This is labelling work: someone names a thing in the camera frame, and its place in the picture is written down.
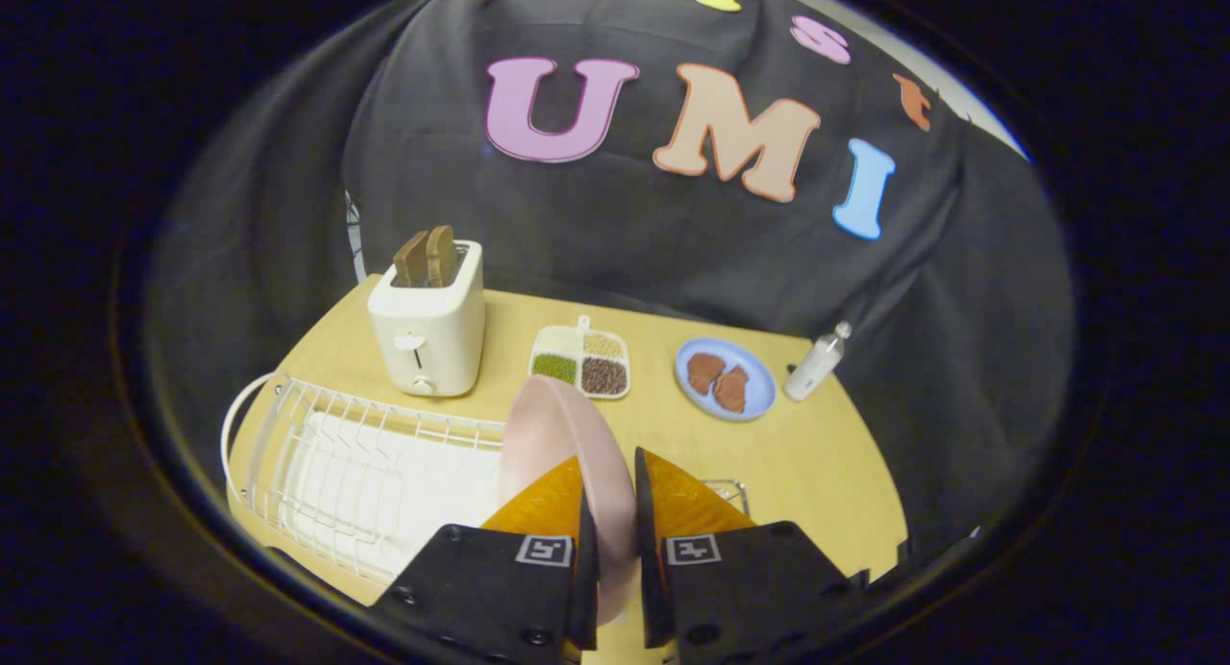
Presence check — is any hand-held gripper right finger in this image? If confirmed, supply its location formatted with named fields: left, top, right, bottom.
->
left=634, top=447, right=871, bottom=665

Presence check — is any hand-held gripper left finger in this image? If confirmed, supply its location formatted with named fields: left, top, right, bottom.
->
left=368, top=455, right=601, bottom=665

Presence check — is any pink plate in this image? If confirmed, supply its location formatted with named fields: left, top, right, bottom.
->
left=498, top=374, right=643, bottom=628

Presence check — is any white wire dish rack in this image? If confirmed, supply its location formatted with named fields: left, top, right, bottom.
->
left=220, top=371, right=510, bottom=587

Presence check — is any blue plate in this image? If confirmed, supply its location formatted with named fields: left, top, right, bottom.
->
left=674, top=336, right=777, bottom=423

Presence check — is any brown meat piece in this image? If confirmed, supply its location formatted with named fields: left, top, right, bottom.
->
left=713, top=364, right=750, bottom=415
left=686, top=352, right=727, bottom=396

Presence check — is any small white bottle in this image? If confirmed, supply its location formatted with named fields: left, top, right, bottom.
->
left=783, top=321, right=853, bottom=403

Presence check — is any white divided grain tray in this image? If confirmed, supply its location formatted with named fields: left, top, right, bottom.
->
left=529, top=315, right=632, bottom=401

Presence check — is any white toaster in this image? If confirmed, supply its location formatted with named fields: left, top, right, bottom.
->
left=367, top=239, right=486, bottom=398

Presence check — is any brown toast slice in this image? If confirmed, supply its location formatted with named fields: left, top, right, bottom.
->
left=393, top=230, right=431, bottom=287
left=427, top=225, right=458, bottom=288

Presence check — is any black backdrop cloth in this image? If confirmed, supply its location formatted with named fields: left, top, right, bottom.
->
left=144, top=0, right=1075, bottom=560

